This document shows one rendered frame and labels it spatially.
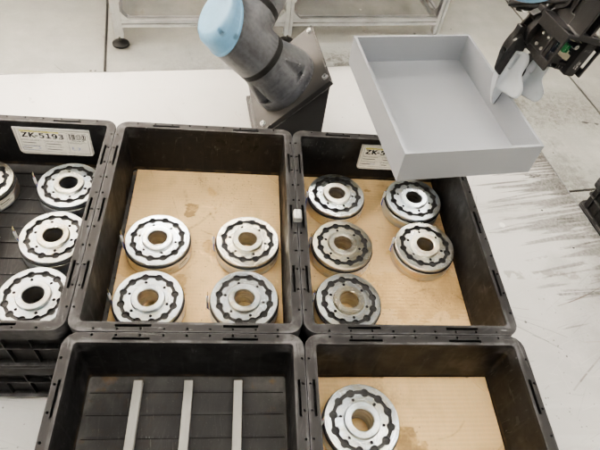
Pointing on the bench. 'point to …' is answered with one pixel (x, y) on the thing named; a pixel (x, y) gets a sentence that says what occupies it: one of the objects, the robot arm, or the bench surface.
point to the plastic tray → (439, 108)
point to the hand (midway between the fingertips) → (497, 93)
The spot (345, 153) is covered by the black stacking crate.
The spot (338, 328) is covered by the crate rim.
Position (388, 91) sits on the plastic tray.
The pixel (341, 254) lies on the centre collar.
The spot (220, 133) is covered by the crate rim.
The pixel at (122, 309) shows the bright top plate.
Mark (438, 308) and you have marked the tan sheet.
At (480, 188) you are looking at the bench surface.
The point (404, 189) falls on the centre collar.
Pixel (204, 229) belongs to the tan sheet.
